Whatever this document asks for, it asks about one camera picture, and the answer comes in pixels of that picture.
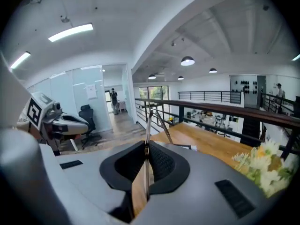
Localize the black railing with wooden top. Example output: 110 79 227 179
134 97 300 160

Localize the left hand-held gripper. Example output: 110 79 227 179
16 91 89 156

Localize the white and yellow flower bunch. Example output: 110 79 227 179
231 139 299 198

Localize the black metal railing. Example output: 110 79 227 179
178 90 242 104

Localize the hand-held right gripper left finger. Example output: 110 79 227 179
39 140 147 225

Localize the large black pendant lamp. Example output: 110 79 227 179
180 56 195 67

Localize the black office chair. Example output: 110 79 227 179
78 104 102 150

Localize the large window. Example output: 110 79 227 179
139 85 170 101

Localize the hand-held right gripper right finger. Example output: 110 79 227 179
133 140 279 225

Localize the frosted glass partition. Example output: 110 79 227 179
26 65 113 134

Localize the white paper sheet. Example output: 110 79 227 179
85 83 98 100

